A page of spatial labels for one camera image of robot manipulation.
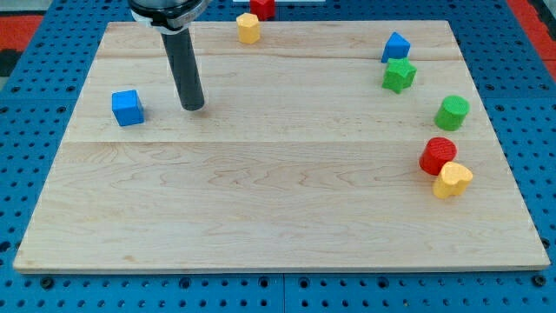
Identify light wooden board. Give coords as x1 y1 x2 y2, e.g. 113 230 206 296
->
13 20 550 274

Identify yellow hexagon block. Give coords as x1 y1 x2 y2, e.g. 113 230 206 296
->
236 13 261 44

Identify blue cube block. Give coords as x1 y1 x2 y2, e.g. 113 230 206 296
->
111 90 144 127

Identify blue pentagon block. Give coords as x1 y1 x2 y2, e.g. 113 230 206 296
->
381 32 411 63

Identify black cylindrical robot pointer rod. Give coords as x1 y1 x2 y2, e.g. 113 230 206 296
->
162 29 205 111

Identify red cylinder block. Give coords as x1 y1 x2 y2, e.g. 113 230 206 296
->
419 137 457 176

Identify green cylinder block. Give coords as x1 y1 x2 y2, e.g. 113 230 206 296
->
434 95 470 131

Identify red cube block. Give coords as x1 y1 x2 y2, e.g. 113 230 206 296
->
249 0 276 21

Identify yellow heart block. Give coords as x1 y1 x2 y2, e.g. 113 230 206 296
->
433 162 473 199

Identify green star block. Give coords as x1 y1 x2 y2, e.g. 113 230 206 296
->
381 57 417 94

